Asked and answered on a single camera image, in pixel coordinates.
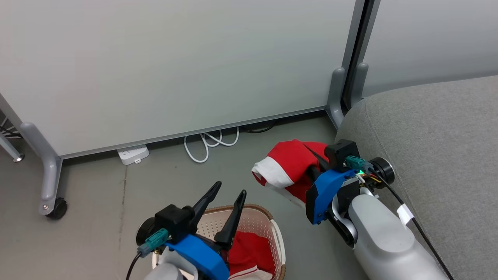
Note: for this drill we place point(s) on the large white partition panel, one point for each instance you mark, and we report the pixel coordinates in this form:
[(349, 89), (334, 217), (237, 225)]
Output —
[(175, 66)]

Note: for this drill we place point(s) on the grey fabric sofa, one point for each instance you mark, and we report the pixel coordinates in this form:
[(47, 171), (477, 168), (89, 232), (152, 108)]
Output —
[(439, 155)]

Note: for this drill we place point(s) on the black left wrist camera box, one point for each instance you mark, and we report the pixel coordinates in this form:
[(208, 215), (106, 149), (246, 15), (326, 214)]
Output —
[(173, 221)]

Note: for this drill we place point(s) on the red garment with white trim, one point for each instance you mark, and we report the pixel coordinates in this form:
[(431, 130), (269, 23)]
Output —
[(251, 251)]

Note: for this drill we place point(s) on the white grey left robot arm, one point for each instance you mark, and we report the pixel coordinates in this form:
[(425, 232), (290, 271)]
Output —
[(169, 270)]

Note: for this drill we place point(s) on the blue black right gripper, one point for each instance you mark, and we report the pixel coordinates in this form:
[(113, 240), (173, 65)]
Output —
[(325, 190)]

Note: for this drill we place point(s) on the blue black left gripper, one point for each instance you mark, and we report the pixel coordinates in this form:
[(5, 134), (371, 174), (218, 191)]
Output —
[(202, 256)]

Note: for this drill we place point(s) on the grey metal stand leg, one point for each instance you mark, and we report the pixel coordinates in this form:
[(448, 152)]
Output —
[(11, 149)]

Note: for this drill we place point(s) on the white power strip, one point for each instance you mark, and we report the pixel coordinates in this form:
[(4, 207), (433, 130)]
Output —
[(133, 154)]

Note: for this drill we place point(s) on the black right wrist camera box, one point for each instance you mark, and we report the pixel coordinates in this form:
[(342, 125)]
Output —
[(342, 152)]

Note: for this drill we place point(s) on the white plastic laundry basket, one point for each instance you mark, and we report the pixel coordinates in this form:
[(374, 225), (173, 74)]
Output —
[(258, 221)]

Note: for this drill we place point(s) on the grey partition leg with caster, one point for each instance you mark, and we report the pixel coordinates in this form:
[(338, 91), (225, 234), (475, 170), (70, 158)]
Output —
[(48, 167)]

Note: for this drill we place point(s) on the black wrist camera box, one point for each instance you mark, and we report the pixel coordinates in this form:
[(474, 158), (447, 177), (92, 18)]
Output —
[(342, 152), (173, 221)]

